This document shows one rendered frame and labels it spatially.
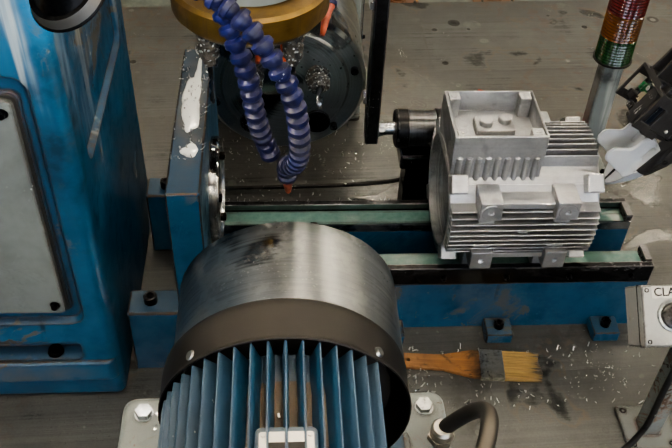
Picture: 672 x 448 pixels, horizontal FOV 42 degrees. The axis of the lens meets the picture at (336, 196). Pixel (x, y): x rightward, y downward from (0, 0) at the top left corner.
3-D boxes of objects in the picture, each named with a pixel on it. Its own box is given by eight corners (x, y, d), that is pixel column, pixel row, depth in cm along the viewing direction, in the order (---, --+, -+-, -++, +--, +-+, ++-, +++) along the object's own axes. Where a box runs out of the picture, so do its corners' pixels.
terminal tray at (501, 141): (448, 182, 113) (456, 139, 108) (437, 131, 121) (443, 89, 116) (539, 181, 114) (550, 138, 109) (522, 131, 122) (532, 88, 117)
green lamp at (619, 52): (599, 68, 142) (606, 44, 139) (589, 48, 146) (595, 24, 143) (635, 68, 142) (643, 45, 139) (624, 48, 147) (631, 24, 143)
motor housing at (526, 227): (439, 285, 121) (457, 182, 108) (422, 192, 134) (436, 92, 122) (581, 283, 122) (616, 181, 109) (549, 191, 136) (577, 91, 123)
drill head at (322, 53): (204, 183, 135) (192, 45, 118) (217, 38, 165) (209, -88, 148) (365, 181, 137) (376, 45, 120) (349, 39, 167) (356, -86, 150)
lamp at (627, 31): (606, 44, 139) (613, 20, 136) (595, 24, 143) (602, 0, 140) (643, 45, 139) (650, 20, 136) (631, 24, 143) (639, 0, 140)
